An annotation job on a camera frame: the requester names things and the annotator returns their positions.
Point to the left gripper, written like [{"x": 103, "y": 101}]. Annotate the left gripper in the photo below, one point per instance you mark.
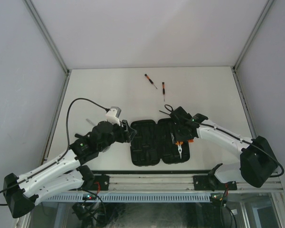
[{"x": 124, "y": 136}]

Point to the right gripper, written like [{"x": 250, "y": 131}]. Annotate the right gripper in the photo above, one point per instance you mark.
[{"x": 177, "y": 137}]

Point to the orange handled needle-nose pliers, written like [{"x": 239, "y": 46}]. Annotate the orange handled needle-nose pliers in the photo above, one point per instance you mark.
[{"x": 178, "y": 144}]

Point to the black plastic tool case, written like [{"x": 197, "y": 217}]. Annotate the black plastic tool case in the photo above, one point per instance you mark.
[{"x": 154, "y": 143}]

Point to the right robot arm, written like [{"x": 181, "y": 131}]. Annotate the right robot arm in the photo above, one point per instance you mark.
[{"x": 255, "y": 164}]

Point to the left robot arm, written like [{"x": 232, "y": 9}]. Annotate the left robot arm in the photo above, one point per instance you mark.
[{"x": 65, "y": 172}]

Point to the small orange precision screwdriver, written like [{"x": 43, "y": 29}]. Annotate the small orange precision screwdriver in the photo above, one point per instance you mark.
[{"x": 150, "y": 80}]

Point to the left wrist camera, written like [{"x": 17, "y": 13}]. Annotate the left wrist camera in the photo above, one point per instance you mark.
[{"x": 113, "y": 114}]

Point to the aluminium frame rail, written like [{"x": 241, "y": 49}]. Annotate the aluminium frame rail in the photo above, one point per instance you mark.
[{"x": 179, "y": 183}]

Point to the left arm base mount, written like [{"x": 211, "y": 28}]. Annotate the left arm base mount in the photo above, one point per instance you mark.
[{"x": 101, "y": 183}]

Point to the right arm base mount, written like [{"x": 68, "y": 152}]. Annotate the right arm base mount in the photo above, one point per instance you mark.
[{"x": 210, "y": 182}]

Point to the blue slotted cable duct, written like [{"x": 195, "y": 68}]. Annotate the blue slotted cable duct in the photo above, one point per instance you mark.
[{"x": 131, "y": 197}]

